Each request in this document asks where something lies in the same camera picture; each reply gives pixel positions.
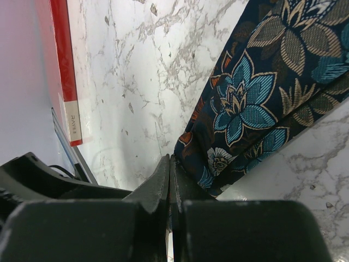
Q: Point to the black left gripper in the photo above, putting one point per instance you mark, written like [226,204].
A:
[27,178]

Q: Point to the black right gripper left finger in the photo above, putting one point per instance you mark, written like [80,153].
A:
[130,229]

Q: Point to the red flat box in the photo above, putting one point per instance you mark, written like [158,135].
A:
[53,20]

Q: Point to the dark blue floral tie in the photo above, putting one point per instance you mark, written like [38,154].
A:
[284,66]

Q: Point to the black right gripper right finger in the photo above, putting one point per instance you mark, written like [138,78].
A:
[205,229]

